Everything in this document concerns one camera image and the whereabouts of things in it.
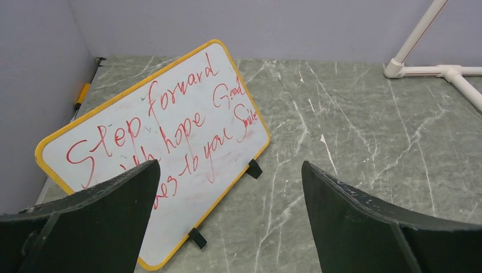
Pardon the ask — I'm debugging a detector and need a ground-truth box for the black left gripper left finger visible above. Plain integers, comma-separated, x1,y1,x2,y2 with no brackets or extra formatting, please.
1,160,160,272

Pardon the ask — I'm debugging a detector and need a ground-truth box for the white PVC pipe frame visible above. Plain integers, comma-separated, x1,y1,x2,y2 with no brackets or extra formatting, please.
384,1,481,110

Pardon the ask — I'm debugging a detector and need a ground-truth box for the yellow black tool at wall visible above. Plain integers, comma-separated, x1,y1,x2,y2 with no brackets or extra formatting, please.
70,84,91,122

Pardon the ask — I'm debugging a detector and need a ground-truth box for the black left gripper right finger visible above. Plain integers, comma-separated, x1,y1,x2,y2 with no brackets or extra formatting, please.
301,162,481,272

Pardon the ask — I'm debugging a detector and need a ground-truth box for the yellow framed whiteboard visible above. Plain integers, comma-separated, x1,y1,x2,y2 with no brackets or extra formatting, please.
35,40,271,271

